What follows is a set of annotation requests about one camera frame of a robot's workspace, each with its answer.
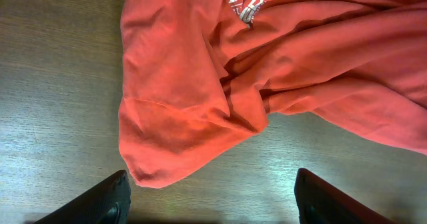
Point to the orange t-shirt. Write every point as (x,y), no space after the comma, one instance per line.
(201,76)

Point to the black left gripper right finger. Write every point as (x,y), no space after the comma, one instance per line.
(321,203)

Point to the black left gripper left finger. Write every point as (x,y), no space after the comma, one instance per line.
(108,202)

